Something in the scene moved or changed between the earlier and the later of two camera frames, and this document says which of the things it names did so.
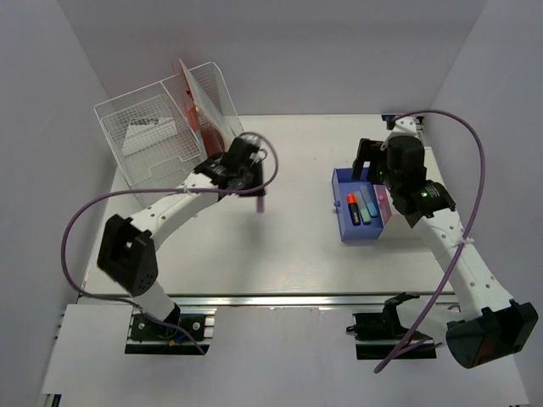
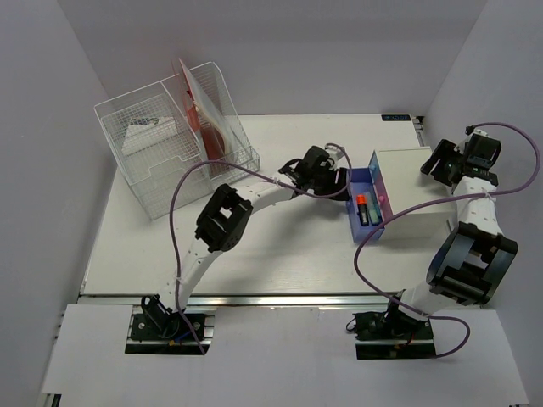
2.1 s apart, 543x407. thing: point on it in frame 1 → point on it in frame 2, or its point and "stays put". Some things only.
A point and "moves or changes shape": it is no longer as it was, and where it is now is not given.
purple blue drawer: [360, 214] moves or changes shape
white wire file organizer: [156, 137] stays put
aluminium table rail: [393, 298] stays put
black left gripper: [259, 170] → [333, 187]
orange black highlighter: [351, 200] → [361, 200]
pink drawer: [384, 202] stays put
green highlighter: [363, 208] → [373, 210]
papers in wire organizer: [145, 132] stays put
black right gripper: [369, 151] → [444, 150]
